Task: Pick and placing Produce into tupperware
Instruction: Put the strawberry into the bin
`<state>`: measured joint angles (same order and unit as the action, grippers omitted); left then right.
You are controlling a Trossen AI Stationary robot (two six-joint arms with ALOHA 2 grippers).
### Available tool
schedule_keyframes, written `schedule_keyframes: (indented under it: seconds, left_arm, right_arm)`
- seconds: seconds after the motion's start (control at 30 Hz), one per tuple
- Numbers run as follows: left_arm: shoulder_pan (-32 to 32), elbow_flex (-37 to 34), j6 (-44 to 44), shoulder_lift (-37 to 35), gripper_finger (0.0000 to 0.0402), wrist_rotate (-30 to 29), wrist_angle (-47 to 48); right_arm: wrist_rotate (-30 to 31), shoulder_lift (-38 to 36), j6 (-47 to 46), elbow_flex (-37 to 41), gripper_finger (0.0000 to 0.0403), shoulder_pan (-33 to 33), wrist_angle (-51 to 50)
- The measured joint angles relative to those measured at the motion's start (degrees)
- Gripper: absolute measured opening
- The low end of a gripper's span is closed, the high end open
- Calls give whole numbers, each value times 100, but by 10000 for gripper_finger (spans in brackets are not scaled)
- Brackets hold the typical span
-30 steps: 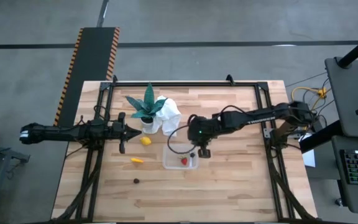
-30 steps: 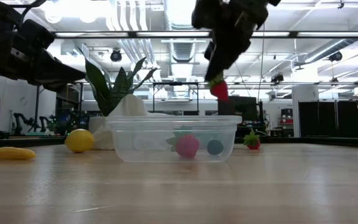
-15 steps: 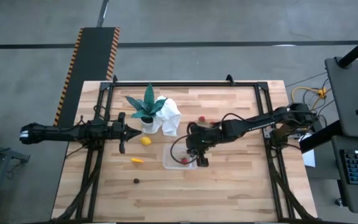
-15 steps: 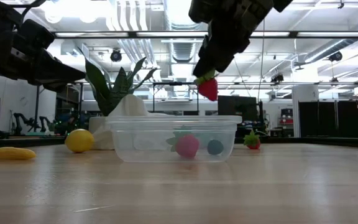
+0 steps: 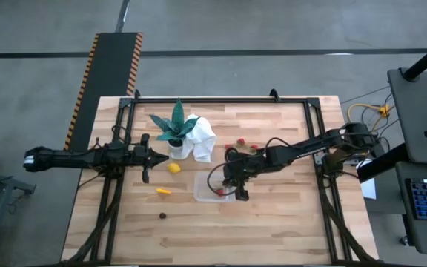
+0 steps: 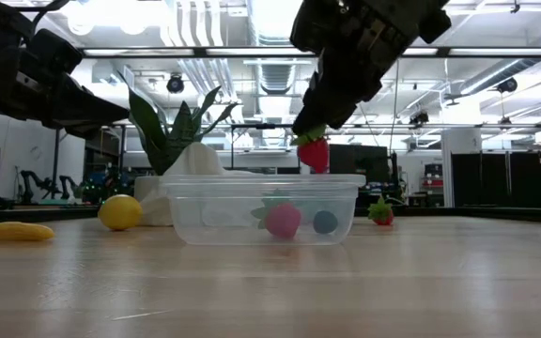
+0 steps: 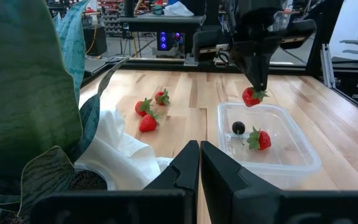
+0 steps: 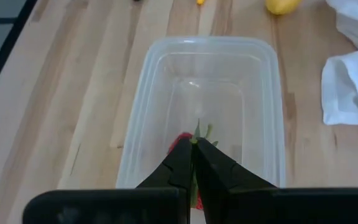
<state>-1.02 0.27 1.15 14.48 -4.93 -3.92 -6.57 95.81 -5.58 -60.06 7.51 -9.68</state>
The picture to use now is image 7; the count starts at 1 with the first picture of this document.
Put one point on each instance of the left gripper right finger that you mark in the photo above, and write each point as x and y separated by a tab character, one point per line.
222	186

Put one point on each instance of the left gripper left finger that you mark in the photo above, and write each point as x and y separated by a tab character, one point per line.
179	180

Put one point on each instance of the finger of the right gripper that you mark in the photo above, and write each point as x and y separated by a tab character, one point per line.
264	65
247	62

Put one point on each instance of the red strawberry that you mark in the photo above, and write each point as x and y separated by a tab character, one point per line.
263	140
250	98
141	108
148	124
160	97

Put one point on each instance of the clear plastic tupperware container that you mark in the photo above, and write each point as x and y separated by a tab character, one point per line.
291	155

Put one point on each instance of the white cloth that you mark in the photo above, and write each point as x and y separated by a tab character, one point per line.
120	155

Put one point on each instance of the white plant pot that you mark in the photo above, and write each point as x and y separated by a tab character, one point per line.
113	184

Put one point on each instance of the white bag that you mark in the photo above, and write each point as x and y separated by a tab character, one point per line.
177	9

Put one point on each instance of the computer with purple lights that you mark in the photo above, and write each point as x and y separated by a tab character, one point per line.
163	40

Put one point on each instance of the grey desk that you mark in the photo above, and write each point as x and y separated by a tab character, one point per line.
154	23

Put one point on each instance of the storage shelf with bins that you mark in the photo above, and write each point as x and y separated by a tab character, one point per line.
112	21

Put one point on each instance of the black cabinet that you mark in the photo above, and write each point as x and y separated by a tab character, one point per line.
99	40

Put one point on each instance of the green snake plant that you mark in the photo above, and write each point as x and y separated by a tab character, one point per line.
20	93

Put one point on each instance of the silver aluminium bracket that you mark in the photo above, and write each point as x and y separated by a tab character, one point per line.
328	68

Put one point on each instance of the black aluminium table frame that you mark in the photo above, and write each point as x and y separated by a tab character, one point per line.
166	63

